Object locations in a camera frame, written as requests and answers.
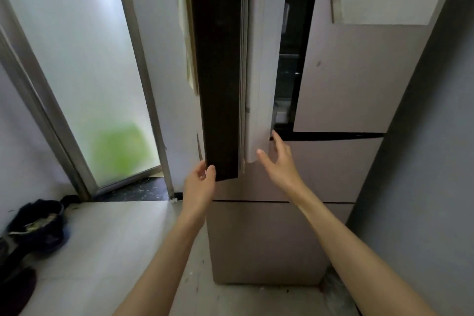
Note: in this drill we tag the person's right forearm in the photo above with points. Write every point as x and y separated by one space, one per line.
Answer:
351 252

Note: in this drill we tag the person's left forearm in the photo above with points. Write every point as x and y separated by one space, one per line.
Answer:
163 271

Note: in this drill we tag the silver pink refrigerator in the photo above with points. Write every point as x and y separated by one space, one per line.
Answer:
351 86

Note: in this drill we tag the person's right hand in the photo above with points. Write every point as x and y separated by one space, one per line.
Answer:
285 171

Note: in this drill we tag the frosted glass door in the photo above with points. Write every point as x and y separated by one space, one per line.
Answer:
74 49

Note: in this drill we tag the person's left hand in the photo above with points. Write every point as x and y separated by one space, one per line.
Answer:
198 193

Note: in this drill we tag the black trash bag bin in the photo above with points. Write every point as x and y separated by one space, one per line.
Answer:
40 234

